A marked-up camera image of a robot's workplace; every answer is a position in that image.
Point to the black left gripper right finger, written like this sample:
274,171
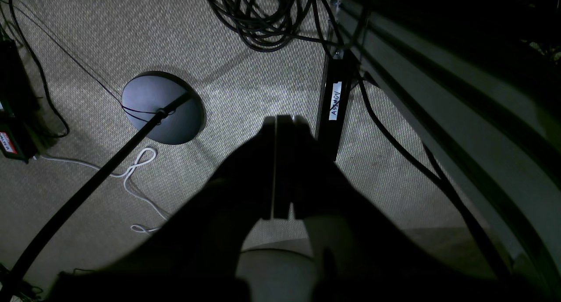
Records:
350,236

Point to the round black stand base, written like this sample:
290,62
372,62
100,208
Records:
158,92

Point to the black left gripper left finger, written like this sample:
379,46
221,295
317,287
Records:
201,242

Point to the black stand pole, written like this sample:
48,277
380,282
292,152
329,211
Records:
51,227

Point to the black device red label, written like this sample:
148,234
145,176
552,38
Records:
18,105

